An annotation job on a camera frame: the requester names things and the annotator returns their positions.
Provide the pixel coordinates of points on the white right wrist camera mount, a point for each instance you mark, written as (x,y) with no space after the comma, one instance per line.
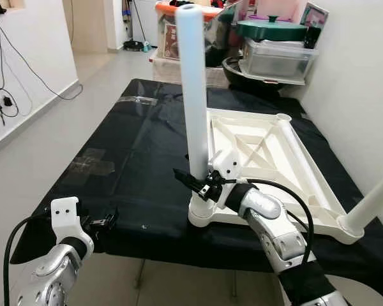
(228,164)

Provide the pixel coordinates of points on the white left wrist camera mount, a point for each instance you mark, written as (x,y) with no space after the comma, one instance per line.
(67,213)

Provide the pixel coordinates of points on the clear plastic storage container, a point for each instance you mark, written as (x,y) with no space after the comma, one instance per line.
(277,60)

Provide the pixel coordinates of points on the green pot lid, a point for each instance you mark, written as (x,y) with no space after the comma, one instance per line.
(271,30)

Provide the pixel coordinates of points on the black wok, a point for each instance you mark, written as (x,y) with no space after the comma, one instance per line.
(233,73)

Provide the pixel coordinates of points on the storage box with orange lid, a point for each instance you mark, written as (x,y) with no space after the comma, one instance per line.
(166,41)

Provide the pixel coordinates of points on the black floor mop head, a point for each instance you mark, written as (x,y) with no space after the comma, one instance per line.
(137,46)

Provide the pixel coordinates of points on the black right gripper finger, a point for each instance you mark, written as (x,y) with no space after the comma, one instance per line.
(191,183)

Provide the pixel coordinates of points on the black glossy tablecloth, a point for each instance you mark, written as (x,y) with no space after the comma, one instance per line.
(147,146)

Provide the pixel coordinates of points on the black plastic bag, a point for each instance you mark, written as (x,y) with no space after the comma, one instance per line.
(220,44)

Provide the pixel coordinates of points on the patterned beige bench cover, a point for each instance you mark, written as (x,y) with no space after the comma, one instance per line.
(163,73)

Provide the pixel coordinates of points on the pink plastic box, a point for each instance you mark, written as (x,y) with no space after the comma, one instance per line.
(277,7)

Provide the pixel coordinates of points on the white plastic children table top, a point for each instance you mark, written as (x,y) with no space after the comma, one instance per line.
(271,137)

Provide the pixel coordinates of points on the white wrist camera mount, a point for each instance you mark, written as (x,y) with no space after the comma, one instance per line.
(228,164)
(67,213)

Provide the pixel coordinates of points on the colourful printed card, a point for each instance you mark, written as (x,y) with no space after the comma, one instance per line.
(316,16)

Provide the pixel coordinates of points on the clear tape strip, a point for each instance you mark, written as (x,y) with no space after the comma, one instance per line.
(137,100)

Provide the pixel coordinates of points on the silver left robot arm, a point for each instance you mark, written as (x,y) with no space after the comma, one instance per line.
(48,280)

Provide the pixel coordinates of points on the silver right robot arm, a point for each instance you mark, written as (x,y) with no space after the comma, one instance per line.
(262,207)

